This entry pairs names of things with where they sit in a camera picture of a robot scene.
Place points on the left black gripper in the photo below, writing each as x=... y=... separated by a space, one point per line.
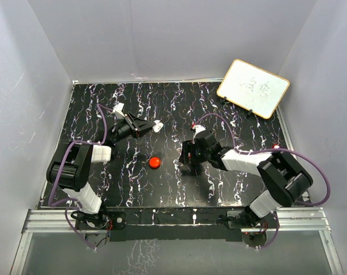
x=143 y=126

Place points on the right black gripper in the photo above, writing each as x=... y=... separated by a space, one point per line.
x=188 y=147

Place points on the white earbud charging case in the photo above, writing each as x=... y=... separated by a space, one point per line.
x=158 y=126

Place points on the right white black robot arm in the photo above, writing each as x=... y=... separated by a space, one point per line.
x=284 y=177

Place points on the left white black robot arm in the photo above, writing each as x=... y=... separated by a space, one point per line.
x=71 y=163

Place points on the red earbud charging case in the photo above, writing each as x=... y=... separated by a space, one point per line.
x=154 y=162

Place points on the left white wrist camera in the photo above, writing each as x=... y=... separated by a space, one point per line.
x=118 y=111

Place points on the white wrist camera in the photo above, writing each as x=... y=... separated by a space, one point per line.
x=118 y=111
x=196 y=129

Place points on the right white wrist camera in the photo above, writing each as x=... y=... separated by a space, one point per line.
x=196 y=129

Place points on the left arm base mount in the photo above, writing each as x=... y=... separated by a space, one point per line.
x=102 y=221

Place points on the small whiteboard yellow frame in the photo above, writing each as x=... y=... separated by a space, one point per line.
x=252 y=88

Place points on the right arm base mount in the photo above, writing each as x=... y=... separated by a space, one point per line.
x=239 y=219

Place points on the aluminium front rail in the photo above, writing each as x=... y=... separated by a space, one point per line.
x=289 y=219

